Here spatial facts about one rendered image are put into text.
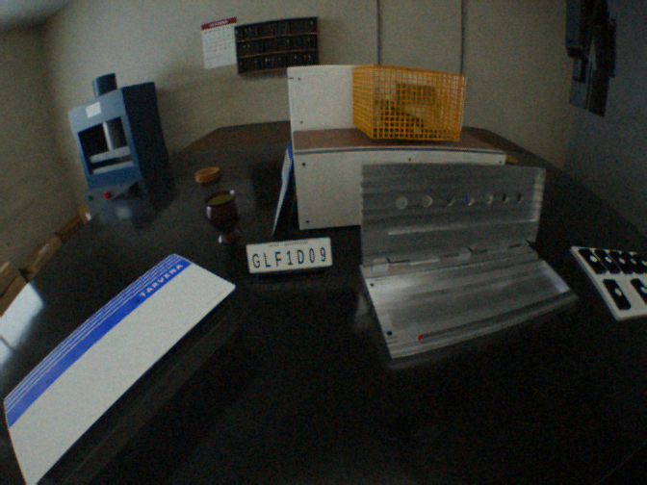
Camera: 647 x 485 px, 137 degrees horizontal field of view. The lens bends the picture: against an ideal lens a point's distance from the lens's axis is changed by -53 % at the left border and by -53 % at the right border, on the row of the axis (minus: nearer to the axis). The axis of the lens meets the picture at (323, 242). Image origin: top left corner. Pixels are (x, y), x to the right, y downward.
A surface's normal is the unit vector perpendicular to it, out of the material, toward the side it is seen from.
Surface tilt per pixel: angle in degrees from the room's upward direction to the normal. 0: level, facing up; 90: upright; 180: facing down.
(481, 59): 90
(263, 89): 90
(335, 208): 90
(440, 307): 0
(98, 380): 0
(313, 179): 90
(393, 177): 77
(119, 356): 0
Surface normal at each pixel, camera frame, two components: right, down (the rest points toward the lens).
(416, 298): -0.03, -0.82
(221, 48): -0.02, 0.58
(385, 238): 0.11, 0.36
